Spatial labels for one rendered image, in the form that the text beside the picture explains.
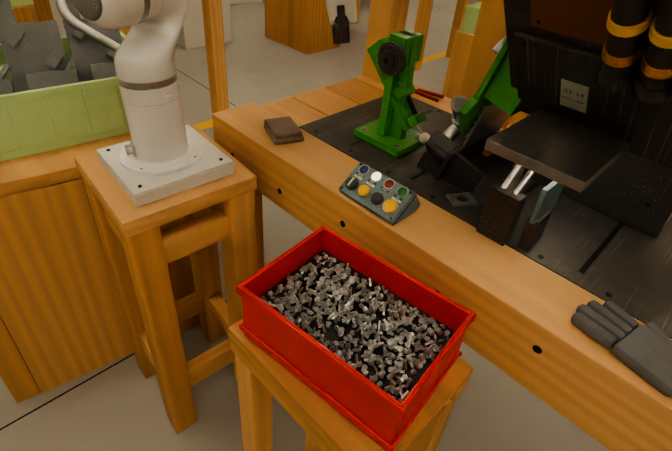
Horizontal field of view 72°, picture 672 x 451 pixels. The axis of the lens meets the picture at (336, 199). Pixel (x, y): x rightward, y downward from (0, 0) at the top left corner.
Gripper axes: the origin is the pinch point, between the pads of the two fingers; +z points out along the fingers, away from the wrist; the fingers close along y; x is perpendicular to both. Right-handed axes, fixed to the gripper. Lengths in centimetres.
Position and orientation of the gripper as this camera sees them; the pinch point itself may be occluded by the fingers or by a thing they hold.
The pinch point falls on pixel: (340, 32)
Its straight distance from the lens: 91.8
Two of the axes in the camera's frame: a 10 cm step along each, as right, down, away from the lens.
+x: -10.0, 1.0, 0.1
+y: -0.8, -8.7, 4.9
